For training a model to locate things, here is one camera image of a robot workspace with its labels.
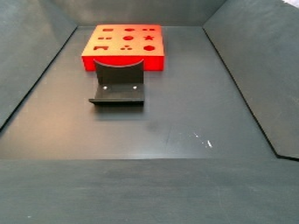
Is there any red shape sorter box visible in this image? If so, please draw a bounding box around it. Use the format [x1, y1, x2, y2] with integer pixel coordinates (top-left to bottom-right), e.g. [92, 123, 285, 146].
[81, 24, 164, 71]

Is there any black curved holder stand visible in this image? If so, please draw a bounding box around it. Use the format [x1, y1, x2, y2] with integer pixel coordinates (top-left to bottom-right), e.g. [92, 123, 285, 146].
[88, 60, 145, 105]

